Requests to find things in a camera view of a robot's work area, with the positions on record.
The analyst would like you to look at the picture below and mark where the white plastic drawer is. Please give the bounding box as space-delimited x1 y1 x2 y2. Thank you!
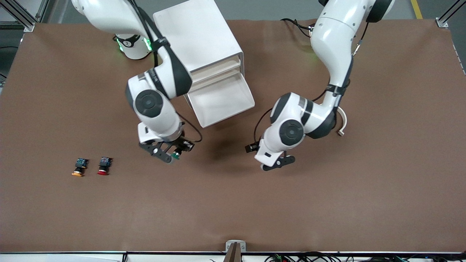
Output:
190 65 243 85
189 55 243 75
185 71 255 128

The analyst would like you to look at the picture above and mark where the red push button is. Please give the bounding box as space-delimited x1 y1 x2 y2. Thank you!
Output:
97 156 113 176

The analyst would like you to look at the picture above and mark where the yellow push button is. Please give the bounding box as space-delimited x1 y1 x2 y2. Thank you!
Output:
71 158 89 178

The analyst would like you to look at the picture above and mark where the white drawer cabinet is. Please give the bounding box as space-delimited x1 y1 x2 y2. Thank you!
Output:
153 0 244 110

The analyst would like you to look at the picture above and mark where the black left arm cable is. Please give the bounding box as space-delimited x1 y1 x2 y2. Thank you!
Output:
254 22 369 145

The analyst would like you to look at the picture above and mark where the white curved plastic bracket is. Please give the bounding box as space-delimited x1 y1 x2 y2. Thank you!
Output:
336 107 347 137

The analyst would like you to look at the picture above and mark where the black base cable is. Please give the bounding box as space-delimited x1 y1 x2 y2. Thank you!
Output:
280 17 314 39

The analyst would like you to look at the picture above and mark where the aluminium frame profile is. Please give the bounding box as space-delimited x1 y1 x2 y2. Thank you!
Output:
0 0 50 32
435 0 466 28

